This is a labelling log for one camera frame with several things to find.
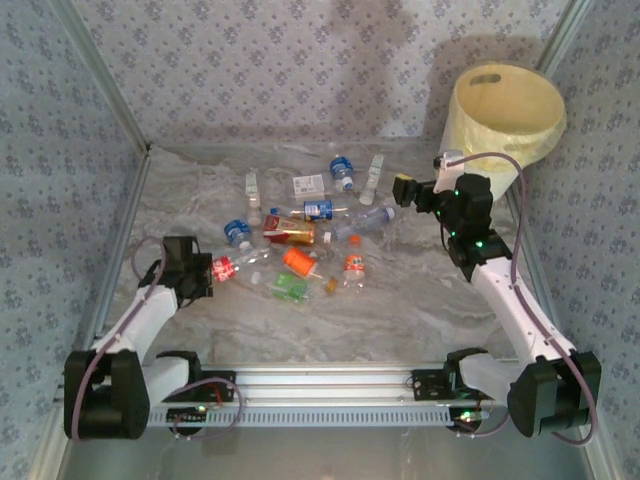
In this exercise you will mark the grey metal sheet panel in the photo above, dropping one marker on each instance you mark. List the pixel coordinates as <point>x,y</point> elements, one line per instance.
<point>320,455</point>

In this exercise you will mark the clear box white label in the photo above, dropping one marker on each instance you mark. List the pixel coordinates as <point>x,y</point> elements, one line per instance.
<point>307,186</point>

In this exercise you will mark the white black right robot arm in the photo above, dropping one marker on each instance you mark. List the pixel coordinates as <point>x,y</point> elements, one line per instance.
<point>505,300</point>

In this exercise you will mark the white bin with yellow liner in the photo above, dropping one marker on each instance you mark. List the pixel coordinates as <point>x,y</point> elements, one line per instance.
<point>505,110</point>

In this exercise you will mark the crushed blue label bottle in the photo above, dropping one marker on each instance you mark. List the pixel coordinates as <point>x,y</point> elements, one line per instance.
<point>236,231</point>
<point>341,167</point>

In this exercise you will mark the small amber cap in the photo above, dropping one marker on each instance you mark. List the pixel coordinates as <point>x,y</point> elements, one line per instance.
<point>331,285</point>

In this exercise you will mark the clear bottle red label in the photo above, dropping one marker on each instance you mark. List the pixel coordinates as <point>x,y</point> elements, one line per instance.
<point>225,267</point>

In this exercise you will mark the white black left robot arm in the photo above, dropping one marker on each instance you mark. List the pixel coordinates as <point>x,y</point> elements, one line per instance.
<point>150,310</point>

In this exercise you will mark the red juice carton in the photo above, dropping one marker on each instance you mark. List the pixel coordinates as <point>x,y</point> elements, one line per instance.
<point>287,231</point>

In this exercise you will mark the clear tube bottle green label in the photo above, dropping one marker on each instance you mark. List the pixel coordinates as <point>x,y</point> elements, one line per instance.
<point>374,172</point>

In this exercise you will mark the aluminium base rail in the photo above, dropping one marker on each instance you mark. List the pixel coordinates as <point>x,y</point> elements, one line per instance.
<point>320,385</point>

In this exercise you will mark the blue yellow label bottle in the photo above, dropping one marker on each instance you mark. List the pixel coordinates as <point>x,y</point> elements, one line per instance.
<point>317,210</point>

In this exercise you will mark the orange plastic bottle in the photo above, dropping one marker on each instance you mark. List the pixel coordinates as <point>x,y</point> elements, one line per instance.
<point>299,261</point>

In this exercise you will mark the orange cap orange label bottle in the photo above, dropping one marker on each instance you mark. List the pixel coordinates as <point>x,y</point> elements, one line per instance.
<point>354,265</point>

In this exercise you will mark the aluminium frame post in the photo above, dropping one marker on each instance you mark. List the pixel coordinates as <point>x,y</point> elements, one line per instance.
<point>565,30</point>
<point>107,75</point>

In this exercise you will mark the black controller board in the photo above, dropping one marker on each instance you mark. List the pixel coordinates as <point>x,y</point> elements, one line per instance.
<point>467,416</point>
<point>187,414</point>

